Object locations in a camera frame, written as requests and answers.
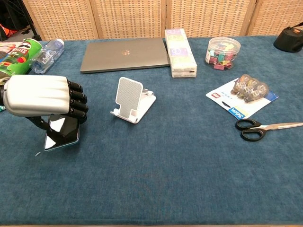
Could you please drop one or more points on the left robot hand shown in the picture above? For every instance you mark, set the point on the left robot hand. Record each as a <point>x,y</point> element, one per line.
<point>38,95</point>

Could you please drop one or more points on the black smartphone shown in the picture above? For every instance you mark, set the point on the black smartphone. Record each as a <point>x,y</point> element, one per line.
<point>68,133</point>

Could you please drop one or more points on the white folding phone stand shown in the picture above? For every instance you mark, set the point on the white folding phone stand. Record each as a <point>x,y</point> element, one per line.
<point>129,99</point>

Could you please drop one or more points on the grey laptop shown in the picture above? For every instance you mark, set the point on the grey laptop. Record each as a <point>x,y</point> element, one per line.
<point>123,55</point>

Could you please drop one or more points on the clear plastic water bottle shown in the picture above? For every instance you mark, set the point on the clear plastic water bottle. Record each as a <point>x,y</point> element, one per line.
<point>46,58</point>

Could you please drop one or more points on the green Pringles can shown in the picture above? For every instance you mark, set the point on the green Pringles can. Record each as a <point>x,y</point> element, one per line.
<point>20,60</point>

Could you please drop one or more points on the white and red snack packet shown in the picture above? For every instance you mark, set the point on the white and red snack packet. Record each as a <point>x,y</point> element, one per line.
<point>8,49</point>

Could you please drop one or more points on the orange fabric item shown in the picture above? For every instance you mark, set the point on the orange fabric item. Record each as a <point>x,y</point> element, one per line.
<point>8,30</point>

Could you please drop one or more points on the wicker folding screen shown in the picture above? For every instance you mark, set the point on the wicker folding screen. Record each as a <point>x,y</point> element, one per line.
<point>132,16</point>

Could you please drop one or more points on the blue tablecloth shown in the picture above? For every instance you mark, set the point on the blue tablecloth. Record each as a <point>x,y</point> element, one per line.
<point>151,177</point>

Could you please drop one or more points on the wrapped tissue pack bundle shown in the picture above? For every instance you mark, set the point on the wrapped tissue pack bundle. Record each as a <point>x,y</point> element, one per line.
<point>181,55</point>

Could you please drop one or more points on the clear jar of binder clips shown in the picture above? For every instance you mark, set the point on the clear jar of binder clips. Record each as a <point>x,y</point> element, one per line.
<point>222,55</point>

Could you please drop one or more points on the correction tape blister pack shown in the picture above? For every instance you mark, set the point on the correction tape blister pack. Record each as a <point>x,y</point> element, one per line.
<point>248,91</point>

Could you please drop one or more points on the black pouch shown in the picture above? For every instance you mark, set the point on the black pouch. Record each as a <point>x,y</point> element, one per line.
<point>287,40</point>

